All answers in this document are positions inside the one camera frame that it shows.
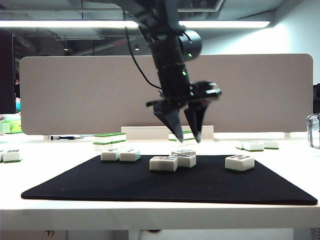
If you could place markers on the green white packet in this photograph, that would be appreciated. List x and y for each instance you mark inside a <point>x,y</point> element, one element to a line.
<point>4,127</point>

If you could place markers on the bird mahjong tile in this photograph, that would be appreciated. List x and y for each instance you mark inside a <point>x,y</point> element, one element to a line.
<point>110,156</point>

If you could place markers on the long ceiling light strip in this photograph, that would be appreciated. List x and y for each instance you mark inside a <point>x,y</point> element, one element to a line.
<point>75,24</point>

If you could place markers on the person in teal shirt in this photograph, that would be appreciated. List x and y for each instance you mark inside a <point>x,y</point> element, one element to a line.
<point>18,105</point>

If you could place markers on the green yellow packet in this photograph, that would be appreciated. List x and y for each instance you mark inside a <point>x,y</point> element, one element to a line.
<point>15,127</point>

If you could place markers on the grey fabric desk divider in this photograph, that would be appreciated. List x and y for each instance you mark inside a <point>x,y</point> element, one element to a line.
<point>75,95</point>

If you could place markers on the four bamboo mahjong tile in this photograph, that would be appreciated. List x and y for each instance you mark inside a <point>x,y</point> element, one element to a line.
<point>183,151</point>

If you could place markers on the mahjong tile many small sticks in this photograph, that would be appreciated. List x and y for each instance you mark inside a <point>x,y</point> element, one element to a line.
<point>12,156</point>
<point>1,156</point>

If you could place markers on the five bamboo mahjong tile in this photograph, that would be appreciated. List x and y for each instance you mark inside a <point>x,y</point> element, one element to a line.
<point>187,161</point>
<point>239,163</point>
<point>163,165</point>

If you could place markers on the mahjong tile one red stick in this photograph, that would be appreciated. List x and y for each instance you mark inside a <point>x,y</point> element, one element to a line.
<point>271,145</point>

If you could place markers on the black pendant lamp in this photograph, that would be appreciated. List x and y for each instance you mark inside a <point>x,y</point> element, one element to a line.
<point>136,48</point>
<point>66,49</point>

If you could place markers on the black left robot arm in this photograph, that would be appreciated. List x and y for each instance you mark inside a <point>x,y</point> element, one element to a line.
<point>162,37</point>

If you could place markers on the two bamboo mahjong tile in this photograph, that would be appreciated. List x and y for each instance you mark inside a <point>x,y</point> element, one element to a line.
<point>129,156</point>

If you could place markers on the grey perforated vent panel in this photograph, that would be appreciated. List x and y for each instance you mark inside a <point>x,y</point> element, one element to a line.
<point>315,233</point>

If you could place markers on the clear plastic container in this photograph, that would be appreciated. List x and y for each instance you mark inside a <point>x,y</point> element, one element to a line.
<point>315,132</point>

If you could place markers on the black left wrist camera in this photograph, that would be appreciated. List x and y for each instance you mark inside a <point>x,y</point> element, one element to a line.
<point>208,90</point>

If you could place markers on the black monitor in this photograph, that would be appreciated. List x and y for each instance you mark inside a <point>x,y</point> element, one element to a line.
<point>7,75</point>

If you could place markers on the mahjong tile green sticks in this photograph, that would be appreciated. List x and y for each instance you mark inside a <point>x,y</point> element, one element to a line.
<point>239,145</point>
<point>253,146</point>

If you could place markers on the black UGREEN mouse mat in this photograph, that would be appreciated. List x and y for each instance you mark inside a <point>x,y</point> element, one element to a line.
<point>125,182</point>

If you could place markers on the black office chair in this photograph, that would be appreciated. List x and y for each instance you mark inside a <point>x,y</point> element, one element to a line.
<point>317,100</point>

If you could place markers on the white divider bracket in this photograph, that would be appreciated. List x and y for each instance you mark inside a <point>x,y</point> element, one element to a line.
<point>287,135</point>
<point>46,137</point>

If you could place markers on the light blue paper sheet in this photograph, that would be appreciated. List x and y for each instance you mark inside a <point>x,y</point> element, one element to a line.
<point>87,135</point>

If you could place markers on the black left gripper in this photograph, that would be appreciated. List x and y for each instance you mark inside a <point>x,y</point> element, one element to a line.
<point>175,85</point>

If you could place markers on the metal bolt under table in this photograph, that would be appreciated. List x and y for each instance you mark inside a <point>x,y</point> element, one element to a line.
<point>49,233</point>

